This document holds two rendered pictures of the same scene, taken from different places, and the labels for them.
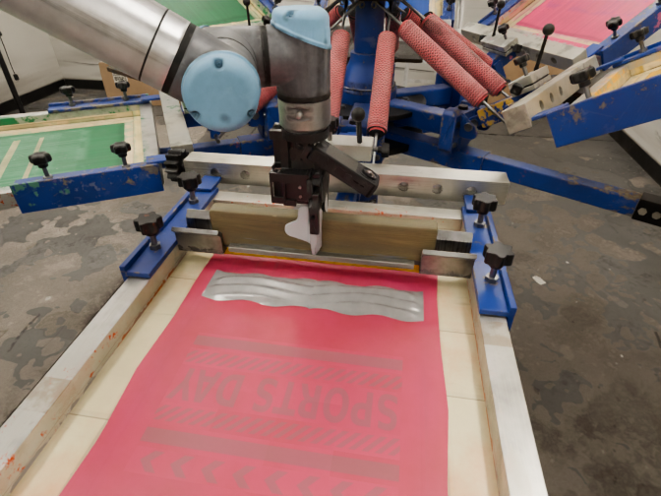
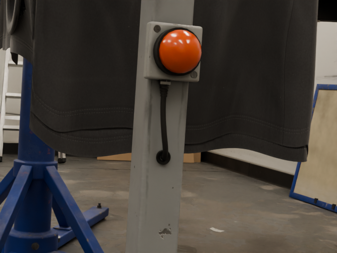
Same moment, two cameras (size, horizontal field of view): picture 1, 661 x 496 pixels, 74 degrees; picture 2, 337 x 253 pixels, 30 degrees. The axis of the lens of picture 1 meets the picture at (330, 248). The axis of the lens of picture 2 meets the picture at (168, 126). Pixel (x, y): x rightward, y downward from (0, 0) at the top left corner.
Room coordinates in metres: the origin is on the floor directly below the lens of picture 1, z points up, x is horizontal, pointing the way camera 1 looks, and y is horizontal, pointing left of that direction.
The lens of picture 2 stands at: (-0.65, 0.54, 0.61)
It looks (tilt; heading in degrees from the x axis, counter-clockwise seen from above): 3 degrees down; 331
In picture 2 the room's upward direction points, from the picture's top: 4 degrees clockwise
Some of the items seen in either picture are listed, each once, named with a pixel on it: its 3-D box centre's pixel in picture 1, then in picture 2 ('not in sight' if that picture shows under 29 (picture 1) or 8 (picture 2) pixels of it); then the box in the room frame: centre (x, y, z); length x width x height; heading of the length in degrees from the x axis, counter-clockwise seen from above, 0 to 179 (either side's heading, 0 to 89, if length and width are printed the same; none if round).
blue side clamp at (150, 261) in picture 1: (179, 234); not in sight; (0.69, 0.29, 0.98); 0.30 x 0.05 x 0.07; 171
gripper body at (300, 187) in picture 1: (301, 163); not in sight; (0.63, 0.04, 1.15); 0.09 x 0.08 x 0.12; 81
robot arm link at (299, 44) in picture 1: (300, 54); not in sight; (0.62, 0.04, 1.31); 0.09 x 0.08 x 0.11; 100
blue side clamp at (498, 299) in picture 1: (481, 262); not in sight; (0.60, -0.26, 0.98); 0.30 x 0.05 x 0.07; 171
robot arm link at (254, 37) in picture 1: (225, 61); not in sight; (0.59, 0.13, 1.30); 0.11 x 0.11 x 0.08; 10
